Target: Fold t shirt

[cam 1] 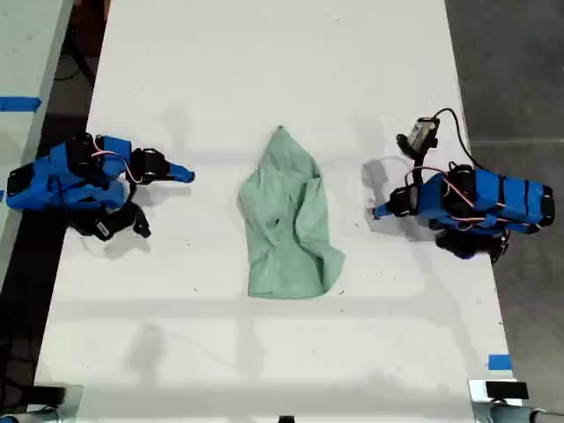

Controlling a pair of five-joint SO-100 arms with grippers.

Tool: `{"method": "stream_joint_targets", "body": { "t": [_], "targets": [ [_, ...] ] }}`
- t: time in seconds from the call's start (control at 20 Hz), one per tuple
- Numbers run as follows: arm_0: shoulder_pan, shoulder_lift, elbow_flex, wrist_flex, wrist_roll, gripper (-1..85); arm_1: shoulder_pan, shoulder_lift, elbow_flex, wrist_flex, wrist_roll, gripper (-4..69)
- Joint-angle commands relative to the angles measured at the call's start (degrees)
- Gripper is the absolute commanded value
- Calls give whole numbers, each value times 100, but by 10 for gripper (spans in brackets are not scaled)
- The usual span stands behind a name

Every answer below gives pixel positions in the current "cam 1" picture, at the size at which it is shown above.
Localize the pale green T-shirt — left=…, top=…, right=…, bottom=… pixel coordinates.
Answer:
left=236, top=124, right=347, bottom=301

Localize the long blue tape strip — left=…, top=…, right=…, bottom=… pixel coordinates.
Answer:
left=0, top=95, right=43, bottom=113

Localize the white side table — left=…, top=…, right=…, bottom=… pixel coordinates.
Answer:
left=0, top=0, right=75, bottom=283

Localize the square blue tape piece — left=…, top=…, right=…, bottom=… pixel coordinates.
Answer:
left=487, top=353, right=514, bottom=372

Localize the grey metal tube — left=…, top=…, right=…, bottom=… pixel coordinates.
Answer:
left=0, top=407, right=59, bottom=423
left=488, top=403, right=564, bottom=423

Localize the red white arm wire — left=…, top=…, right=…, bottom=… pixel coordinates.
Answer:
left=404, top=161, right=512, bottom=231
left=83, top=135, right=153, bottom=185

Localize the black camera stalk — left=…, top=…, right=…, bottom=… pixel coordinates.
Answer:
left=396, top=133, right=429, bottom=178
left=130, top=204, right=152, bottom=240

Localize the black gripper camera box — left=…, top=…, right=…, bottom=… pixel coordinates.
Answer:
left=74, top=210, right=134, bottom=243
left=407, top=115, right=441, bottom=150

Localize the black camera cable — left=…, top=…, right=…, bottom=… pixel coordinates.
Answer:
left=431, top=108, right=484, bottom=171

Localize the black floor cable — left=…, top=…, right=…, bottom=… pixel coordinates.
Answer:
left=55, top=41, right=97, bottom=85

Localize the metal bracket with black block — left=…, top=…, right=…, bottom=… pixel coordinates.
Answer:
left=467, top=378, right=531, bottom=423
left=31, top=383, right=85, bottom=423

